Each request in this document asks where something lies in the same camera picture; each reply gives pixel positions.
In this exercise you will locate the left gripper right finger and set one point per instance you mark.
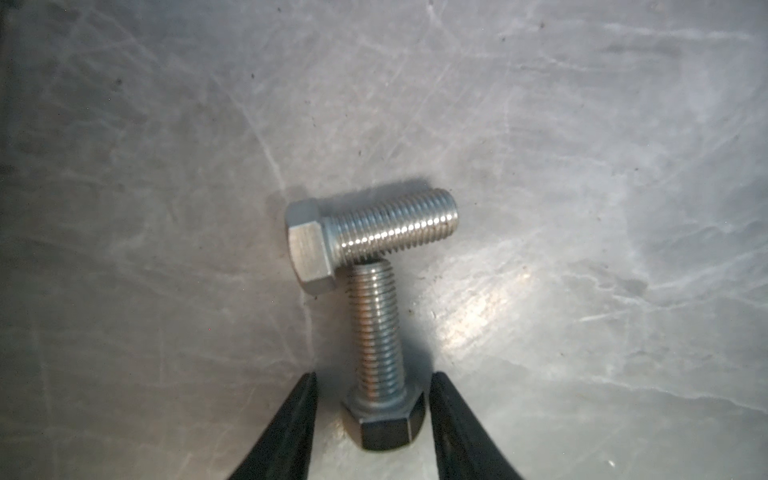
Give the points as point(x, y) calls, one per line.
point(463, 448)

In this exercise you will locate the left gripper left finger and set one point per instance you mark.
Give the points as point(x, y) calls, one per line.
point(284, 449)

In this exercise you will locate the silver bolt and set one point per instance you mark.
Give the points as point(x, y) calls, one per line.
point(385, 410)
point(319, 245)

